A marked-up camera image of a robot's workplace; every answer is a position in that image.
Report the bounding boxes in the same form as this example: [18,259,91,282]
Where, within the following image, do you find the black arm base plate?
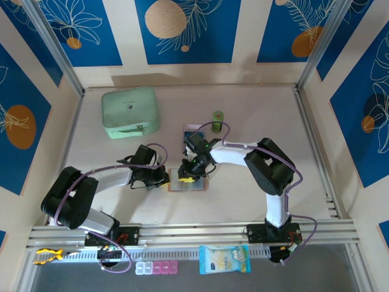
[84,226,141,247]
[246,223,303,244]

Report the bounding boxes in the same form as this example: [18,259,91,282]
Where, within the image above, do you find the blue wet wipes pack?
[199,245,252,274]

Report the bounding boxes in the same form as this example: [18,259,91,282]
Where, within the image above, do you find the pink leather card holder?
[167,168,210,193]

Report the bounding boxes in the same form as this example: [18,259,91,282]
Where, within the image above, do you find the mint green zip pouch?
[101,86,160,140]

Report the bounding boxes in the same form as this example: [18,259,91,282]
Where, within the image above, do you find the black cable junction box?
[269,245,297,265]
[97,246,122,268]

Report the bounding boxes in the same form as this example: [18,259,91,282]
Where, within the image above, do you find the aluminium table side rail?
[294,88,341,220]
[45,91,86,228]

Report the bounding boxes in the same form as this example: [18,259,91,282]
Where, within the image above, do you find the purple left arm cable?
[54,142,168,274]

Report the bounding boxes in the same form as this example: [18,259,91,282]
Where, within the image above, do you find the grey slotted cable duct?
[33,246,271,264]

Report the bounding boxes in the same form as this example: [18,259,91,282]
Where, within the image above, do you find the yellow handled pliers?
[33,248,81,266]

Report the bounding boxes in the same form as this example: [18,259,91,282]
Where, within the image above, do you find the white and pink pill organizer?
[135,260,180,276]

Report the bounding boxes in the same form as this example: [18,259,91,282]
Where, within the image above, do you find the green cylindrical bottle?
[212,111,225,134]

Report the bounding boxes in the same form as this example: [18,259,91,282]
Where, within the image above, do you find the aluminium frame post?
[22,0,85,97]
[296,0,362,92]

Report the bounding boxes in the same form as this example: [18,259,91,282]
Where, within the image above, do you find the aluminium frame rail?
[26,219,361,252]

